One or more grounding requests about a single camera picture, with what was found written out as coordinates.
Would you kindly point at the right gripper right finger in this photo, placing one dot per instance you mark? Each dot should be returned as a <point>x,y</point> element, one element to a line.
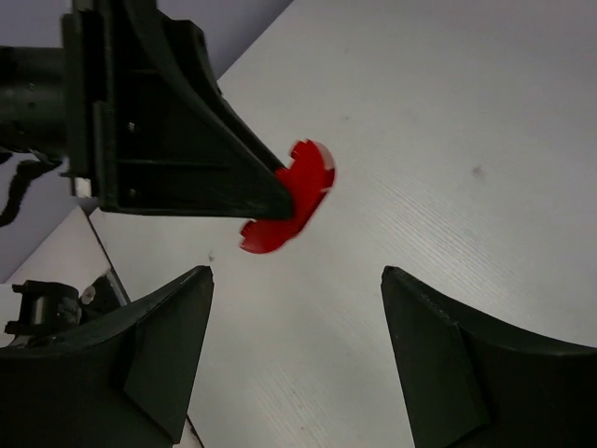
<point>471,380</point>

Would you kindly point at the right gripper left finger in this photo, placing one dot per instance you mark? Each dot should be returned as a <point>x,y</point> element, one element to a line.
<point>121,380</point>

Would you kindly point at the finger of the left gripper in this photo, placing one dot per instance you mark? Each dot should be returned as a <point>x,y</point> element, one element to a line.
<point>148,126</point>

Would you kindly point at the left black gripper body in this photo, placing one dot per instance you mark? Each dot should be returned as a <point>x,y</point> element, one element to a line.
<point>33,116</point>

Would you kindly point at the red scalloped lego brick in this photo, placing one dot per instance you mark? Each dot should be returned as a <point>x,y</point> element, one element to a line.
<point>309,178</point>

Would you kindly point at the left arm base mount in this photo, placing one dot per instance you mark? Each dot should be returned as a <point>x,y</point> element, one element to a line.
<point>49,308</point>

